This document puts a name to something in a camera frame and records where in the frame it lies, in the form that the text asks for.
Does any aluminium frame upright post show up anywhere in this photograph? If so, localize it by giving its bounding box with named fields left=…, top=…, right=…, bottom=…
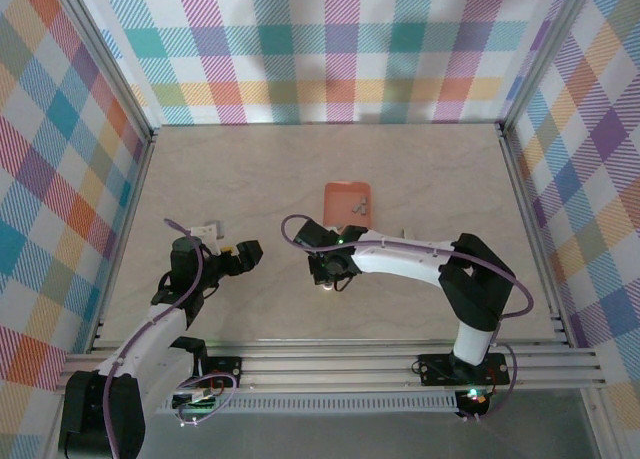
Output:
left=495, top=0, right=599, bottom=135
left=49, top=0, right=161, bottom=145

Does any aluminium frame floor rail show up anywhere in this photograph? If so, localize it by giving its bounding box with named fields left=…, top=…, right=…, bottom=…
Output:
left=87, top=126, right=161, bottom=353
left=495, top=121, right=574, bottom=350

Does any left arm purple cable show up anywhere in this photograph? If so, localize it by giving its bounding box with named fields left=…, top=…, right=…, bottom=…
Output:
left=102, top=218, right=239, bottom=459

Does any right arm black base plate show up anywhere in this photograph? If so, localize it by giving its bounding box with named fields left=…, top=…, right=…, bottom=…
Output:
left=418, top=351, right=511, bottom=386

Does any grey slotted cable duct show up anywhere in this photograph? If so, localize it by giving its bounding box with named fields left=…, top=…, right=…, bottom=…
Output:
left=149, top=391, right=459, bottom=415

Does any aluminium mounting rail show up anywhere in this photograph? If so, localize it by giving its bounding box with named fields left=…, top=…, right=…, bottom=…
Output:
left=54, top=336, right=606, bottom=394

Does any orange plastic tray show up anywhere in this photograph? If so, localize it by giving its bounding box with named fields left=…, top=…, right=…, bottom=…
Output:
left=321, top=180, right=375, bottom=229

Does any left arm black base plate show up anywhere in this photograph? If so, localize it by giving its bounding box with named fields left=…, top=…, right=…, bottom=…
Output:
left=199, top=356, right=245, bottom=391

